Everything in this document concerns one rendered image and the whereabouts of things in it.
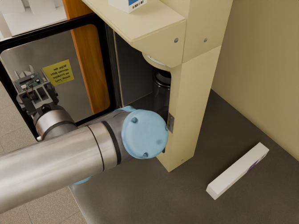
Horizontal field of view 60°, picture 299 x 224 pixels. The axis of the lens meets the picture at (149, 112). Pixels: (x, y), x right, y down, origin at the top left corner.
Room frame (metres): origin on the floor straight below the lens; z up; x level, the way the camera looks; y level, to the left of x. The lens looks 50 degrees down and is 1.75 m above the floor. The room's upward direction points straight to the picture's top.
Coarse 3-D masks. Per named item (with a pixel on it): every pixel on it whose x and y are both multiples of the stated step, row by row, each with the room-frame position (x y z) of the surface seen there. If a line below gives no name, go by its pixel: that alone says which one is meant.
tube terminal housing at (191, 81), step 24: (168, 0) 0.45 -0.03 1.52; (192, 0) 0.41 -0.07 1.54; (216, 0) 0.44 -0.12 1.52; (192, 24) 0.41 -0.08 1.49; (216, 24) 0.45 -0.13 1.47; (192, 48) 0.42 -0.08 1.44; (216, 48) 0.46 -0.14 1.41; (192, 72) 0.43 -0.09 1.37; (192, 96) 0.43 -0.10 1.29; (192, 120) 0.44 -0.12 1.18; (168, 144) 0.42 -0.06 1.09; (192, 144) 0.46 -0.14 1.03; (168, 168) 0.41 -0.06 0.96
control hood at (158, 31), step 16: (96, 0) 0.47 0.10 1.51; (112, 16) 0.41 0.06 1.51; (128, 16) 0.41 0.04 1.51; (144, 16) 0.41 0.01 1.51; (160, 16) 0.41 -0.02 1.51; (176, 16) 0.41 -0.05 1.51; (128, 32) 0.36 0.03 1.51; (144, 32) 0.36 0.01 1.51; (160, 32) 0.37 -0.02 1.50; (176, 32) 0.39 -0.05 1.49; (144, 48) 0.35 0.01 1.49; (160, 48) 0.37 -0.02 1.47; (176, 48) 0.39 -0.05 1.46; (176, 64) 0.40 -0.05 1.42
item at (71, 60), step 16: (80, 16) 0.62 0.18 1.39; (64, 32) 0.59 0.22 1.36; (80, 32) 0.61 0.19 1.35; (96, 32) 0.63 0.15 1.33; (16, 48) 0.53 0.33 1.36; (32, 48) 0.54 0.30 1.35; (48, 48) 0.56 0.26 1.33; (64, 48) 0.58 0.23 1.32; (80, 48) 0.61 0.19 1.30; (96, 48) 0.63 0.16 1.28; (16, 64) 0.52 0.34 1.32; (32, 64) 0.54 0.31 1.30; (48, 64) 0.56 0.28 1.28; (64, 64) 0.58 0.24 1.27; (80, 64) 0.60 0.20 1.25; (96, 64) 0.62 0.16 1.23; (64, 80) 0.57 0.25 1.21; (80, 80) 0.59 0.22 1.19; (96, 80) 0.62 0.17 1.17; (64, 96) 0.56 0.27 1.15; (80, 96) 0.59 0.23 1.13; (96, 96) 0.61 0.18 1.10; (80, 112) 0.58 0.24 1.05; (96, 112) 0.61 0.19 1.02
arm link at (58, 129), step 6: (54, 126) 0.30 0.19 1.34; (60, 126) 0.30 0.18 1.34; (66, 126) 0.31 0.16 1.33; (72, 126) 0.31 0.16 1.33; (84, 126) 0.31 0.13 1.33; (48, 132) 0.29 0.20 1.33; (54, 132) 0.29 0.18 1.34; (60, 132) 0.29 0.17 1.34; (66, 132) 0.29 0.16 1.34; (42, 138) 0.29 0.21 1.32; (48, 138) 0.28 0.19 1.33; (84, 180) 0.22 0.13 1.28
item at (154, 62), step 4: (144, 56) 0.55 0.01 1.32; (148, 56) 0.53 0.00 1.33; (148, 60) 0.53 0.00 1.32; (152, 60) 0.52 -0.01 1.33; (156, 60) 0.51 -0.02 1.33; (152, 64) 0.51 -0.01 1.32; (156, 64) 0.51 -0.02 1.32; (160, 64) 0.50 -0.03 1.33; (164, 64) 0.50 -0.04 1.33; (160, 68) 0.50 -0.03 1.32; (164, 68) 0.50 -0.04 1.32
